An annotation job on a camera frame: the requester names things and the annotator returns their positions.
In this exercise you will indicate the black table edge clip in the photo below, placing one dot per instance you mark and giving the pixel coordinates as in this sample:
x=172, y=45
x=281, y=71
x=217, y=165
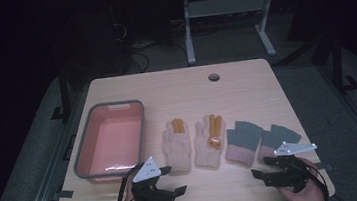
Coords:
x=325, y=166
x=63, y=194

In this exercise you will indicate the black metal stand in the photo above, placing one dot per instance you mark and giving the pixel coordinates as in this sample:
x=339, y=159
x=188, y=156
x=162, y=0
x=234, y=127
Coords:
x=64, y=92
x=337, y=63

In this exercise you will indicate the beige orange glove with patch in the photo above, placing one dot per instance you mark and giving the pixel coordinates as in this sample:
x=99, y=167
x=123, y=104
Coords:
x=207, y=152

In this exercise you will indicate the white metal desk frame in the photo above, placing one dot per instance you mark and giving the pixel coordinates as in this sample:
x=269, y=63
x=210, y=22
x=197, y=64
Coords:
x=223, y=6

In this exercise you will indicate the person's right hand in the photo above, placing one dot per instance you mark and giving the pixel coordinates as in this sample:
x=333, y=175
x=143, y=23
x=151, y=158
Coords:
x=308, y=195

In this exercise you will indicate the beige glove with orange fingers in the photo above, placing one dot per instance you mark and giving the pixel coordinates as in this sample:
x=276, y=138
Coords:
x=177, y=147

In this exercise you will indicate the grey and pink fingerless glove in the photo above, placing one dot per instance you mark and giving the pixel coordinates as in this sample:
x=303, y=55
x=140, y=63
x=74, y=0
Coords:
x=242, y=139
x=279, y=135

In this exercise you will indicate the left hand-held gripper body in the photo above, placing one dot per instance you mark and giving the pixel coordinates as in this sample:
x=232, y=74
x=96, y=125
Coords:
x=149, y=192

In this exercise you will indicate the pink basin with grey rim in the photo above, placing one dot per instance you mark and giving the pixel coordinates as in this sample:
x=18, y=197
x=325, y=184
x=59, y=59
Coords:
x=114, y=144

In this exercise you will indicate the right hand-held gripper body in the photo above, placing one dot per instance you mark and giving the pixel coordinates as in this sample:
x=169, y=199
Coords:
x=288, y=172

